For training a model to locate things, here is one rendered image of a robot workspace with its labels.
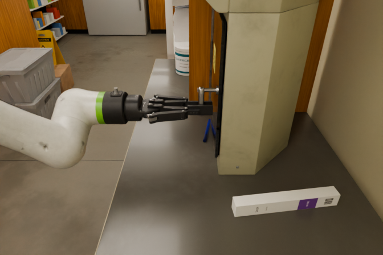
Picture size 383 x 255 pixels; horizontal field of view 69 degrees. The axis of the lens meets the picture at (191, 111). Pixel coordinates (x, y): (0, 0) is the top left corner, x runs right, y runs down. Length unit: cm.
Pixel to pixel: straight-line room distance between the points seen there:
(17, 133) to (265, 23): 59
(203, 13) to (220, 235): 70
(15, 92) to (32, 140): 217
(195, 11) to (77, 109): 51
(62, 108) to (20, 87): 205
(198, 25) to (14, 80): 205
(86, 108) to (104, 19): 513
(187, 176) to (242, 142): 20
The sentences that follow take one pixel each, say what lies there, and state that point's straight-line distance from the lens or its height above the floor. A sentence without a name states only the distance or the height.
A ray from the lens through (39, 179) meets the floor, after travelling 248.
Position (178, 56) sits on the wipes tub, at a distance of 147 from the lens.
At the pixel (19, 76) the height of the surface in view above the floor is 59.
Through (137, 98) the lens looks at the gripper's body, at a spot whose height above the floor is 118.
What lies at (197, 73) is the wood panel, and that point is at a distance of 108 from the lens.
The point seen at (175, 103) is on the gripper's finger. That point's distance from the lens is 79.
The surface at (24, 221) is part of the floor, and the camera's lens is 222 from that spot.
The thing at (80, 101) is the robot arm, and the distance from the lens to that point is 79.
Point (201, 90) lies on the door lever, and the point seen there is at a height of 120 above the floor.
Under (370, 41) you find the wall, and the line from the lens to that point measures 97.
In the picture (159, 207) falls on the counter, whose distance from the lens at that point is 78.
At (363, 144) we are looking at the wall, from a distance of 98.
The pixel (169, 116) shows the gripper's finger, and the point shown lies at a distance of 74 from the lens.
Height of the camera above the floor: 154
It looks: 31 degrees down
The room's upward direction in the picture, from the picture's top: straight up
